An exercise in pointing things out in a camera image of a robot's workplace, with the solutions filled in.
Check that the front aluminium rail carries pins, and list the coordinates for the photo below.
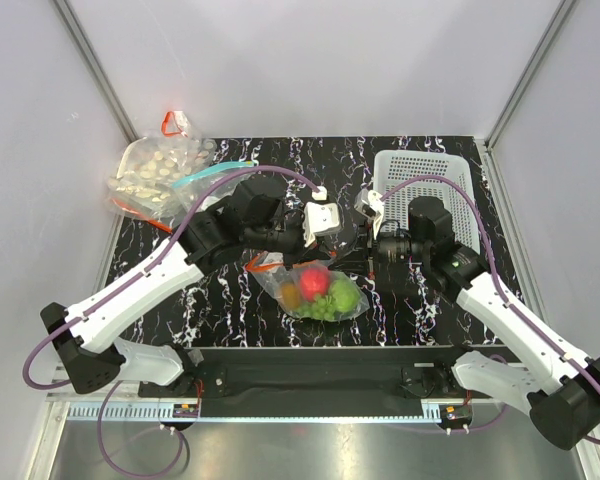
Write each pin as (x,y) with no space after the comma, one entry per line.
(504,383)

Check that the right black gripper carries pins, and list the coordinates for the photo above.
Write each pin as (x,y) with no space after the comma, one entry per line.
(377,261)

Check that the right aluminium frame post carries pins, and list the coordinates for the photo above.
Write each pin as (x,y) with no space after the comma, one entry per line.
(548,39)

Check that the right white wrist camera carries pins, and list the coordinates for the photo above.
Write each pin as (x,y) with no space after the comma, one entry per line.
(369,203)

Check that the white slotted cable duct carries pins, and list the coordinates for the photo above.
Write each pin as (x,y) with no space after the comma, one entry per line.
(410,413)

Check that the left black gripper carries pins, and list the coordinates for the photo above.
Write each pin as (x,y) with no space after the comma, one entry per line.
(316,250)

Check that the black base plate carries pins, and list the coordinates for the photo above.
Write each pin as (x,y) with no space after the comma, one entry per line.
(366,378)

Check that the small bag orange zipper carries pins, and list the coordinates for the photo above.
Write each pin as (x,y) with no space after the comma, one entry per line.
(176,123)

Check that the clear bag teal zipper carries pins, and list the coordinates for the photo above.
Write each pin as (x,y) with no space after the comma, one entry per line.
(189,188)

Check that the bag of round biscuits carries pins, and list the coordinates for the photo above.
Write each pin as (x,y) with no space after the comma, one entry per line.
(142,185)

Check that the aluminium frame post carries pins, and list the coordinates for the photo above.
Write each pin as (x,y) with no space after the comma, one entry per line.
(548,39)
(84,47)

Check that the clear bag orange zipper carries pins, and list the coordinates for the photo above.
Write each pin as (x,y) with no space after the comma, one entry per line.
(270,272)

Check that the left aluminium frame post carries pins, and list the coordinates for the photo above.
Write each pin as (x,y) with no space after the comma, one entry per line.
(84,47)

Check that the red apple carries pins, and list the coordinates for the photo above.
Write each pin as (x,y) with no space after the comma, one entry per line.
(314,282)

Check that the white plastic basket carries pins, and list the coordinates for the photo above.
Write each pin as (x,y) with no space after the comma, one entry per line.
(444,176)

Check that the brown kiwi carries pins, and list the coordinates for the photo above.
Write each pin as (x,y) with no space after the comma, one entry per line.
(290,296)

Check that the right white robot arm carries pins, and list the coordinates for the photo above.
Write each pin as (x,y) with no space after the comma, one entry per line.
(464,277)

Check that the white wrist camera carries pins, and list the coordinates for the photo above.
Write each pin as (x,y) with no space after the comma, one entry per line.
(369,203)
(320,220)

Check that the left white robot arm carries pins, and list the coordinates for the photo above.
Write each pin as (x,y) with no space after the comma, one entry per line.
(87,335)

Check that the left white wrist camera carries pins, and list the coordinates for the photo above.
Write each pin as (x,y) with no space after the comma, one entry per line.
(320,220)

